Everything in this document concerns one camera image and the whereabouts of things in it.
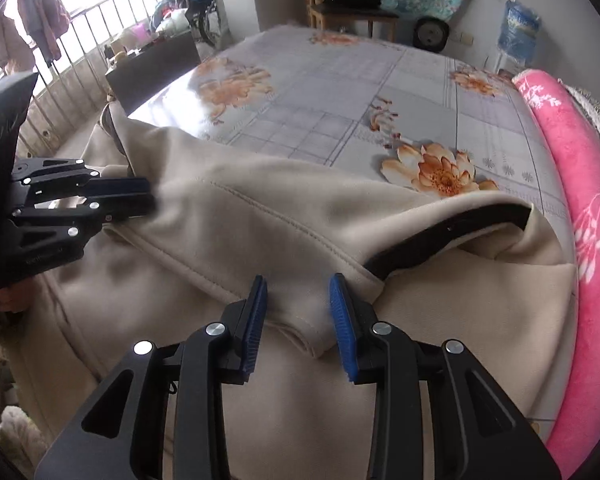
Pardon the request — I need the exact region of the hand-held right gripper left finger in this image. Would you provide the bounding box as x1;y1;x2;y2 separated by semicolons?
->
35;275;270;480

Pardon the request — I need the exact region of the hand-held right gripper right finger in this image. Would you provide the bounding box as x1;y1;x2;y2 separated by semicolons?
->
328;273;563;480

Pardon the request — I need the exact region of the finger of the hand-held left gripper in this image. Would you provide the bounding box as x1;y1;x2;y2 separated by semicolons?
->
11;194;159;252
12;157;154;207

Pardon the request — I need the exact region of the beige zip jacket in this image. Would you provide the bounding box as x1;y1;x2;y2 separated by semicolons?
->
27;105;578;480

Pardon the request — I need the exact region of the hanging tan jacket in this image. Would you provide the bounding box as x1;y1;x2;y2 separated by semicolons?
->
0;10;36;73

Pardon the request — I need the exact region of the metal railing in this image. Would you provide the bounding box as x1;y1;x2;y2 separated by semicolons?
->
0;0;181;156

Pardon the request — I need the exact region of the dark cabinet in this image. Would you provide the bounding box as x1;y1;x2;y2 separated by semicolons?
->
105;30;203;116

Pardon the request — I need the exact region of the hanging pale jacket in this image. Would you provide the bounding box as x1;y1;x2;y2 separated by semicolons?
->
17;0;73;66

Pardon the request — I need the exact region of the blue wheelchair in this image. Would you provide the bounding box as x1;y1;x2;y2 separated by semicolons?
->
182;0;223;46

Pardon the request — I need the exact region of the grey floral tablecloth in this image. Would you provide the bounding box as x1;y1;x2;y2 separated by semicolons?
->
127;26;581;431

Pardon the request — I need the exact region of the white fluffy cloth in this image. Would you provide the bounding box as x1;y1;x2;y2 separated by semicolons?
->
0;405;48;468

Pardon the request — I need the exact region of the wooden chair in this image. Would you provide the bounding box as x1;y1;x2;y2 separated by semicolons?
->
302;0;401;43

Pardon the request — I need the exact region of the pink floral blanket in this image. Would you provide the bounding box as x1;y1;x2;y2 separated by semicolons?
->
512;69;600;478

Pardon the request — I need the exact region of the black round fan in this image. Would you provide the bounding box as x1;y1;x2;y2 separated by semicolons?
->
412;16;450;53

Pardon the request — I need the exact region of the white water dispenser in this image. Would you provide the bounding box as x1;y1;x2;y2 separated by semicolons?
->
495;52;519;77

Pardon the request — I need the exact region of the blue water jug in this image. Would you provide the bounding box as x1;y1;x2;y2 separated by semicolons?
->
497;0;541;63

